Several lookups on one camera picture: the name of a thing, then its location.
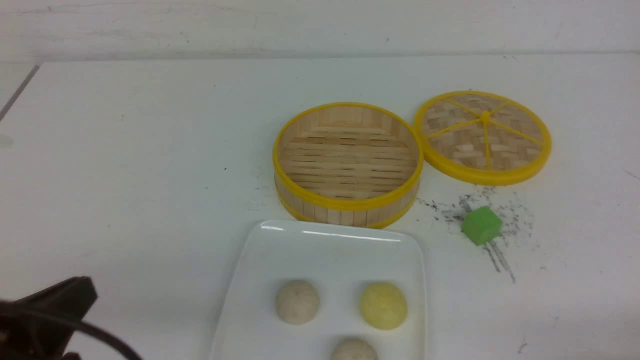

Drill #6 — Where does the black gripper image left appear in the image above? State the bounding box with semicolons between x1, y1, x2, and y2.
0;276;98;360

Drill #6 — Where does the beige steamed bun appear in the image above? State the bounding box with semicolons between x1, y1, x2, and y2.
275;279;321;325
330;337;378;360

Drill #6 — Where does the yellow steamed bun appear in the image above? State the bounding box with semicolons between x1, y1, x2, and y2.
359;281;409;331

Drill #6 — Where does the white square plate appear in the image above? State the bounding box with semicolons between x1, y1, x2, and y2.
210;219;429;360

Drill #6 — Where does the yellow rimmed bamboo steamer basket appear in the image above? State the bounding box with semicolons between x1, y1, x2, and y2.
272;102;425;229

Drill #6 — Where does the green cube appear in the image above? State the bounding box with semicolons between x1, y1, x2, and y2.
461;206;503;247

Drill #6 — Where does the yellow rimmed bamboo steamer lid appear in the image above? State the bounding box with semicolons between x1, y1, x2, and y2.
413;90;553;186

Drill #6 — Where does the black cable image left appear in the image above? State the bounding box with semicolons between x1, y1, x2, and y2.
0;301;142;360

